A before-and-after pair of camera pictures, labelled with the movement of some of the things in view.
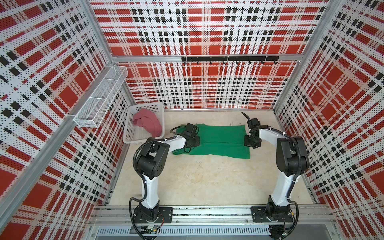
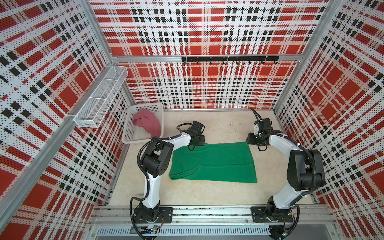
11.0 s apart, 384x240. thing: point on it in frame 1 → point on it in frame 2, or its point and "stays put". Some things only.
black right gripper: x=246 y=142 stays put
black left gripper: x=196 y=142 stays put
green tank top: x=218 y=140 → x=221 y=162
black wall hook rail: x=236 y=59 stays put
